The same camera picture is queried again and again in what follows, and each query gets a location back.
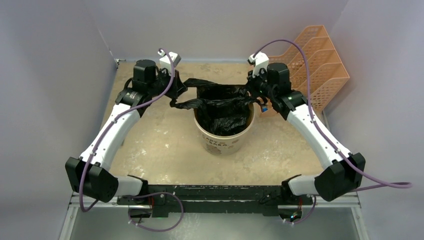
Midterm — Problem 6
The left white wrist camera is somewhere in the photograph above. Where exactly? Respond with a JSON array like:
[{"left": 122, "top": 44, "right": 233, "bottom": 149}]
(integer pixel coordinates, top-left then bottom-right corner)
[{"left": 157, "top": 48, "right": 182, "bottom": 75}]

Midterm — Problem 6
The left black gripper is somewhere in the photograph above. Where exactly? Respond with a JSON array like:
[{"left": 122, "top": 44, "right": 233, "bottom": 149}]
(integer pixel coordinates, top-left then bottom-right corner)
[{"left": 148, "top": 67, "right": 187, "bottom": 99}]

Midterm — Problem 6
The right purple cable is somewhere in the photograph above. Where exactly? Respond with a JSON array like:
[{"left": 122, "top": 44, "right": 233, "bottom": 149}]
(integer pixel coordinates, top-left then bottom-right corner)
[{"left": 253, "top": 39, "right": 413, "bottom": 194}]

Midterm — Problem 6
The beige round trash bin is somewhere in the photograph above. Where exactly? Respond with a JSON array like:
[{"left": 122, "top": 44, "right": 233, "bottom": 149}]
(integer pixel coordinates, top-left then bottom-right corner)
[{"left": 193, "top": 103, "right": 256, "bottom": 156}]

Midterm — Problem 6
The black plastic trash bag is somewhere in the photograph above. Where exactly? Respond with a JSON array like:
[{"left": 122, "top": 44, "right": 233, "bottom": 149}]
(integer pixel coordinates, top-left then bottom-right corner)
[{"left": 170, "top": 78, "right": 260, "bottom": 137}]

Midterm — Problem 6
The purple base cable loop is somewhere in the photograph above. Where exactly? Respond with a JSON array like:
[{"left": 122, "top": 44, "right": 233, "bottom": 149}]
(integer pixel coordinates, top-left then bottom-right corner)
[{"left": 127, "top": 191, "right": 185, "bottom": 233}]

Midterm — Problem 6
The blue small bottle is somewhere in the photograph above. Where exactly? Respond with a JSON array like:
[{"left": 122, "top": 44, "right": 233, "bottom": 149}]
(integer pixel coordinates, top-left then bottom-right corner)
[{"left": 261, "top": 105, "right": 269, "bottom": 113}]

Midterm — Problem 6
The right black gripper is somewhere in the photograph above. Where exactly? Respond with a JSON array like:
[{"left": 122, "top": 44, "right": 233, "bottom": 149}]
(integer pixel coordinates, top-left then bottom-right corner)
[{"left": 246, "top": 67, "right": 277, "bottom": 100}]

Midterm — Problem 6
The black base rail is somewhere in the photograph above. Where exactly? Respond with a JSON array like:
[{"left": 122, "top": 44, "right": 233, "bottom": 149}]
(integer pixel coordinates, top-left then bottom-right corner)
[{"left": 117, "top": 184, "right": 313, "bottom": 218}]

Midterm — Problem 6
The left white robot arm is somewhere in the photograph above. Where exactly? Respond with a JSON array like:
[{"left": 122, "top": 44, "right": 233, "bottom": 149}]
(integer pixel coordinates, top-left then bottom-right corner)
[{"left": 65, "top": 56, "right": 187, "bottom": 205}]

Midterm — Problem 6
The orange plastic file organizer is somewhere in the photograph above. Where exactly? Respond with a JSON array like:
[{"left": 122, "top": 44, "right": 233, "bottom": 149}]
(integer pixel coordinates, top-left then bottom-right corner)
[{"left": 269, "top": 25, "right": 350, "bottom": 114}]

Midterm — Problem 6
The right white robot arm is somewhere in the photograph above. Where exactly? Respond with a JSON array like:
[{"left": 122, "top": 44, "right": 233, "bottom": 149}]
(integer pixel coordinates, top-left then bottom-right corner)
[{"left": 245, "top": 63, "right": 366, "bottom": 204}]

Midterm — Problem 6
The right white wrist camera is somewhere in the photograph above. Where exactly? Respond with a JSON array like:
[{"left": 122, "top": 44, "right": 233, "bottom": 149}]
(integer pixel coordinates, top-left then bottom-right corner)
[{"left": 247, "top": 51, "right": 269, "bottom": 78}]

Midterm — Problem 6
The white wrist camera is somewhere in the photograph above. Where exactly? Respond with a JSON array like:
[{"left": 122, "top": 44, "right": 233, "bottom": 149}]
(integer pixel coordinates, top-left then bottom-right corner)
[
  {"left": 157, "top": 48, "right": 182, "bottom": 75},
  {"left": 247, "top": 51, "right": 269, "bottom": 78}
]

